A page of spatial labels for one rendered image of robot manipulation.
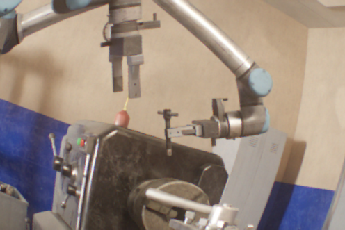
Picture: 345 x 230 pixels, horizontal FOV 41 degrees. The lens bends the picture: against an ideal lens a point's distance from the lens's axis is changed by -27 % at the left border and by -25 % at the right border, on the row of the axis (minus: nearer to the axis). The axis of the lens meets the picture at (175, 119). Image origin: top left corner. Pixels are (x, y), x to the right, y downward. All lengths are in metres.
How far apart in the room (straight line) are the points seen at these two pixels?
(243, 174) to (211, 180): 3.40
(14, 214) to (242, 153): 2.66
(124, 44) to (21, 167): 4.01
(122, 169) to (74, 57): 3.41
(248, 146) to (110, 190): 3.57
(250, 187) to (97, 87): 1.74
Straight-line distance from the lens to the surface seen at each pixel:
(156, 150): 2.07
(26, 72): 5.25
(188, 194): 1.91
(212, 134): 1.87
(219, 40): 1.81
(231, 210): 1.17
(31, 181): 5.32
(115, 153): 2.02
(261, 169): 5.62
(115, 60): 1.49
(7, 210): 3.97
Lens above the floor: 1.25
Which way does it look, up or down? 4 degrees up
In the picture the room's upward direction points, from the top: 15 degrees clockwise
